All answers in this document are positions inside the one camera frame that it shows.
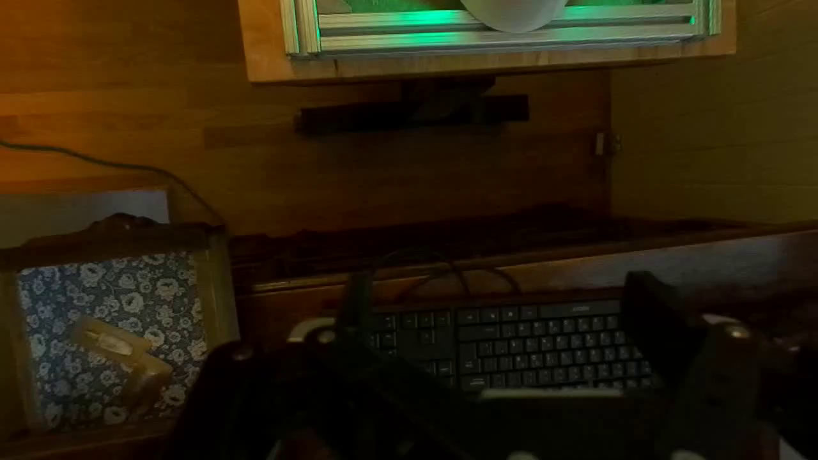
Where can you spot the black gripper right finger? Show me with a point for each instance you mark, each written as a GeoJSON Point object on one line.
{"type": "Point", "coordinates": [664, 330]}

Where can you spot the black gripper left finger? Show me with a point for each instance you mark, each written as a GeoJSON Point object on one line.
{"type": "Point", "coordinates": [355, 313]}

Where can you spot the black bar bracket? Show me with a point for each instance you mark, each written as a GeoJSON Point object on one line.
{"type": "Point", "coordinates": [423, 103]}

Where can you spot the aluminium frame with green light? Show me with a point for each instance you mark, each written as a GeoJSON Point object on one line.
{"type": "Point", "coordinates": [317, 29]}

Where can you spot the black computer keyboard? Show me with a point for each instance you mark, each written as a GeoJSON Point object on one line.
{"type": "Point", "coordinates": [517, 344]}

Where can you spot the white round lamp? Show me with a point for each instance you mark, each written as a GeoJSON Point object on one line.
{"type": "Point", "coordinates": [514, 16]}

